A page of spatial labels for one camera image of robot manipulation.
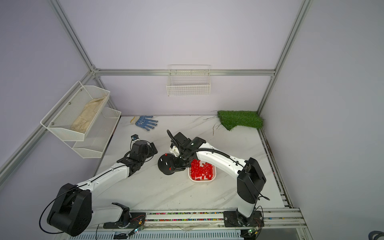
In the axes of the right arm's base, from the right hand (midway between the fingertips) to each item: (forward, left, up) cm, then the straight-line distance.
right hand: (173, 172), depth 75 cm
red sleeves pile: (+5, -13, -13) cm, 19 cm away
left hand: (+17, +18, -4) cm, 25 cm away
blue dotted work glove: (+48, +30, -13) cm, 58 cm away
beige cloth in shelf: (+21, +47, +16) cm, 54 cm away
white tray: (-1, -21, -8) cm, 23 cm away
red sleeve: (+12, +6, -2) cm, 13 cm away
